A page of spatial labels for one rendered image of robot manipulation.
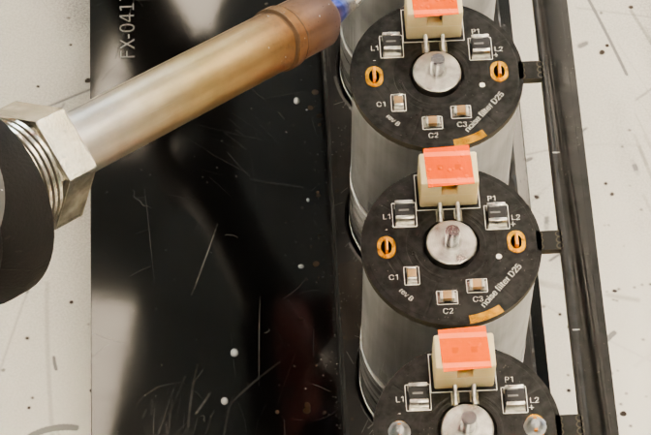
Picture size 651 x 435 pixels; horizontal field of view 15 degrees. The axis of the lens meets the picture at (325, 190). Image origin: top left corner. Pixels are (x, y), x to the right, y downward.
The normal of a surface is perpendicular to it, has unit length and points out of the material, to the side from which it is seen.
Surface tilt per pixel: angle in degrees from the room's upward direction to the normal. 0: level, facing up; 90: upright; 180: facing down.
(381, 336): 90
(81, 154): 38
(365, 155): 90
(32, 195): 53
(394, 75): 0
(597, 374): 0
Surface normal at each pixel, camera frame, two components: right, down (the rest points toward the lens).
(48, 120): 0.61, -0.35
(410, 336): -0.50, 0.75
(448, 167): 0.00, -0.50
